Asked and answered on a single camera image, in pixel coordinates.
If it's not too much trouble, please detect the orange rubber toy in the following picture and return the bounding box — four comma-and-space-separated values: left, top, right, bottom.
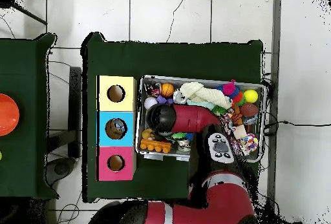
138, 129, 173, 155

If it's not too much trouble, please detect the clear plastic packet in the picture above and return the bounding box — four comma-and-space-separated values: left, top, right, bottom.
109, 119, 128, 137

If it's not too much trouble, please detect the wooden box with three holes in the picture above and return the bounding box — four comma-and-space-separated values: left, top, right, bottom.
96, 74, 138, 183

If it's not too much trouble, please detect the clear mesh bin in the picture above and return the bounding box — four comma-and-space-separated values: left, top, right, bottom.
134, 75, 268, 164

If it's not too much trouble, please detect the white ball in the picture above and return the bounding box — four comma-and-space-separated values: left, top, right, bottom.
144, 97, 158, 109

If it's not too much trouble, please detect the silver can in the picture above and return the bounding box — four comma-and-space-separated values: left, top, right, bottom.
173, 91, 187, 106

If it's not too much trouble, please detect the small orange basketball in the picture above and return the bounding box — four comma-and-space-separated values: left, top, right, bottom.
160, 83, 175, 98

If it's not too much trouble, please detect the green spiky ball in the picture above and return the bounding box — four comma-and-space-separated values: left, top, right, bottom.
169, 133, 188, 141

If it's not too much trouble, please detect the mint green cloth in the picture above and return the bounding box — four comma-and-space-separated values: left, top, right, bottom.
186, 99, 215, 110

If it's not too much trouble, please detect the cream yellow cloth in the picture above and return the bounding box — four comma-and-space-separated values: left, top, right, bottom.
179, 81, 232, 110

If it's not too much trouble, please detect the polka dot cloth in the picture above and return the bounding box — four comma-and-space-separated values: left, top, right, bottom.
219, 112, 235, 134

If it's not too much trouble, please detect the pink spiky ball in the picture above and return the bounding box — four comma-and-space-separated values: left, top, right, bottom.
220, 80, 239, 97

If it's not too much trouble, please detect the brown toy football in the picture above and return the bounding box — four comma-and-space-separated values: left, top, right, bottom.
240, 103, 259, 119

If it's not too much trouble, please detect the green side table cloth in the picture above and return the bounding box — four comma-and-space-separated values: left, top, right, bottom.
0, 32, 59, 201

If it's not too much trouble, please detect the orange disc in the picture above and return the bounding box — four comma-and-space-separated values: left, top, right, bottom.
0, 93, 21, 137

